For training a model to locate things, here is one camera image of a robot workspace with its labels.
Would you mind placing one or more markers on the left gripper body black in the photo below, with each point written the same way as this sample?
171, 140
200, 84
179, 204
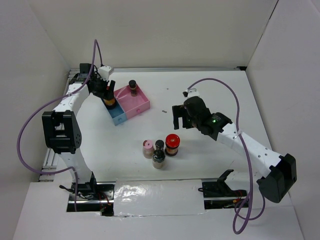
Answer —
100, 85

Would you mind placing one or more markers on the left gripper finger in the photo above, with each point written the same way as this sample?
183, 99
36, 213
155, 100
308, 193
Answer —
110, 90
102, 95

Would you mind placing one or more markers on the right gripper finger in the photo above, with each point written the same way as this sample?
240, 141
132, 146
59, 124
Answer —
178, 111
187, 123

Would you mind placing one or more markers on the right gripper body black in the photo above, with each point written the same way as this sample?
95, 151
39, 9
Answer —
195, 122

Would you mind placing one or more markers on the red-cap jar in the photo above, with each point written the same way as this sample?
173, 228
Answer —
110, 104
172, 143

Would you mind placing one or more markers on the small black-cap spice bottle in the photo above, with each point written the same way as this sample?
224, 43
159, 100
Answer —
133, 87

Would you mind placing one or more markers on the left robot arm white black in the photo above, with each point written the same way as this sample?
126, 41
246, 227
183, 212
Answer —
61, 130

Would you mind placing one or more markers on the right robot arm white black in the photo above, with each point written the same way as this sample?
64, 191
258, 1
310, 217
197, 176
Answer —
279, 172

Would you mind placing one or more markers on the blue drawer box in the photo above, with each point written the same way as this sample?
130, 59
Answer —
116, 112

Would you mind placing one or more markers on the pink drawer box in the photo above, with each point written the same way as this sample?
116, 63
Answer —
132, 105

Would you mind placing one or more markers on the black-cap spice bottle rear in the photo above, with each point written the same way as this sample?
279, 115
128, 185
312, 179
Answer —
159, 145

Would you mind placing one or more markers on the black-cap spice bottle front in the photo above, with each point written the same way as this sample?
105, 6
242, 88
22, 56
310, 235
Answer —
158, 158

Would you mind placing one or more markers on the pink-cap spice bottle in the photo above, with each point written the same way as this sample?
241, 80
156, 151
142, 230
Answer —
148, 148

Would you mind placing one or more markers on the white taped front cover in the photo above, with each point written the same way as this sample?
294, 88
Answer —
158, 198

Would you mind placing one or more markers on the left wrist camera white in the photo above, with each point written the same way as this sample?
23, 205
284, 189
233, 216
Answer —
105, 72

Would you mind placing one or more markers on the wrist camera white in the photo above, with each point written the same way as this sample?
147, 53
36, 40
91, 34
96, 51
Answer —
105, 72
189, 93

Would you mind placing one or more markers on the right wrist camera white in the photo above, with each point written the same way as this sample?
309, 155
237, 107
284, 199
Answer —
189, 93

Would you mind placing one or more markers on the aluminium rail back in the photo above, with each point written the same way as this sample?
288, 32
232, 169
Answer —
177, 69

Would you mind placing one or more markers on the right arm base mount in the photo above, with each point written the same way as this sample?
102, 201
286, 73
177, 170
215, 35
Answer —
218, 195

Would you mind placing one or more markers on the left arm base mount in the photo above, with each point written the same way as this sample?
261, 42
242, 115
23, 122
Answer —
91, 197

